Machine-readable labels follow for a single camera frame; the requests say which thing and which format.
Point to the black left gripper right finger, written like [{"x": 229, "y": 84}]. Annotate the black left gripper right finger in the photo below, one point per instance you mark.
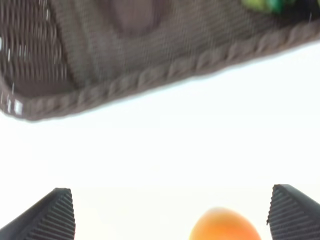
[{"x": 292, "y": 214}]

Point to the black pump bottle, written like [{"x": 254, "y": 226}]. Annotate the black pump bottle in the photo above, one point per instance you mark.
[{"x": 279, "y": 6}]

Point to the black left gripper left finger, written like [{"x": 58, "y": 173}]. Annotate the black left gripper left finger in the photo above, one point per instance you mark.
[{"x": 51, "y": 218}]

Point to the translucent purple plastic cup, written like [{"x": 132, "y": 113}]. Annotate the translucent purple plastic cup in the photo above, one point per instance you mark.
[{"x": 135, "y": 17}]

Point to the round bread bun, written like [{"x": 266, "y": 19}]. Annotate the round bread bun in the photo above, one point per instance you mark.
[{"x": 221, "y": 223}]

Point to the dark brown wicker basket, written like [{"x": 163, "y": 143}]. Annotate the dark brown wicker basket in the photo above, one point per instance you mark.
[{"x": 62, "y": 57}]

